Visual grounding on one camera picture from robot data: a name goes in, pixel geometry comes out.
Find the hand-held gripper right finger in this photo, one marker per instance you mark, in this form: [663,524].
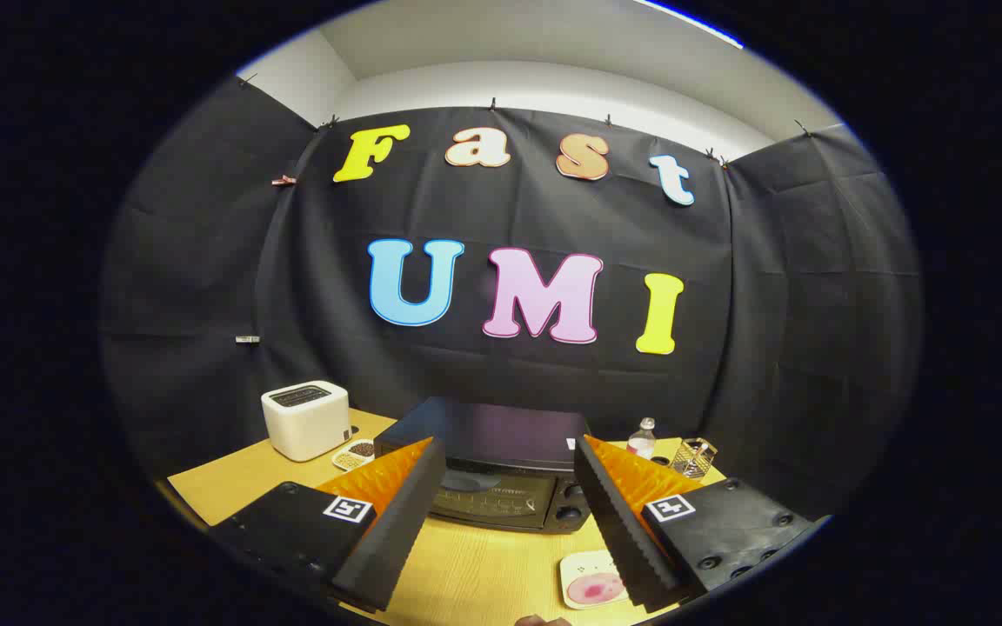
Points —
[618,522]

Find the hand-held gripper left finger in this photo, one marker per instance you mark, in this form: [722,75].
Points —
[405,522]

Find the square cream plate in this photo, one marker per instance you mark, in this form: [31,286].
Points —
[584,567]

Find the pink round ham slice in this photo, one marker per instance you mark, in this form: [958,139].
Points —
[592,591]

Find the black toaster oven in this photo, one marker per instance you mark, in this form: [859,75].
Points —
[484,430]

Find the white bread toaster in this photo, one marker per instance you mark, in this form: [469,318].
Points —
[305,422]

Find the clear plastic bottle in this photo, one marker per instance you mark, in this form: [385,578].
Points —
[642,442]

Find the small divided snack dish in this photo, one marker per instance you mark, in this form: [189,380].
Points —
[353,453]

